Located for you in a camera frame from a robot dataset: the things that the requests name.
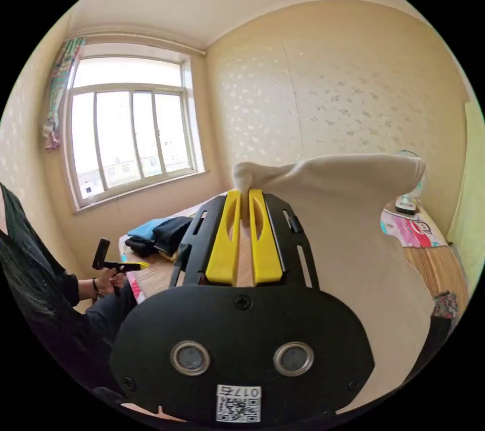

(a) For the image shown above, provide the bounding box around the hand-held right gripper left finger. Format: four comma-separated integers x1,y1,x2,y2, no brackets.
206,190,242,286

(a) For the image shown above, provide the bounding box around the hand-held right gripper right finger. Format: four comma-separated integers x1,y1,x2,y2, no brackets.
248,188,283,286

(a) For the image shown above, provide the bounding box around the white long sleeve shirt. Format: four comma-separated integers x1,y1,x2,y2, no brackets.
231,153,435,410

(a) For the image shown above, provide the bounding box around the person's left forearm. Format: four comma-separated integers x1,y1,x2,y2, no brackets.
77,277,100,301

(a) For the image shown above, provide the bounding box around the person's left hand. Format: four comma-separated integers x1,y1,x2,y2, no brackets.
95,273,128,298

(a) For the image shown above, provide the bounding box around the pile of clothes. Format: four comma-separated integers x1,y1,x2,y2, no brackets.
125,215,195,262

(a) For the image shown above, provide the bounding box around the person's body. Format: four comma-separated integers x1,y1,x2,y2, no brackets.
0,182,138,407

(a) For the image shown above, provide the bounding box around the window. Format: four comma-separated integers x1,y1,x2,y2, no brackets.
62,43,208,213

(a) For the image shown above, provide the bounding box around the white and teal fan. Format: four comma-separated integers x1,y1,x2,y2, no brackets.
394,150,428,216

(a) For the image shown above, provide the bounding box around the bed with woven mat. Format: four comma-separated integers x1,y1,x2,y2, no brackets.
118,192,470,320

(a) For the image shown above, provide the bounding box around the patterned curtain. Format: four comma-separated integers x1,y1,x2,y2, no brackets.
41,36,86,152

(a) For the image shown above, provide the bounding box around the black garment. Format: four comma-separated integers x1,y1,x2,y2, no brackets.
415,290,460,386

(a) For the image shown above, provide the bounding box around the light green cloth cover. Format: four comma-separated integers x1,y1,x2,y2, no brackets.
446,100,485,280

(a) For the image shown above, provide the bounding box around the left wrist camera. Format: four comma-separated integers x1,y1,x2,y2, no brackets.
92,237,111,271

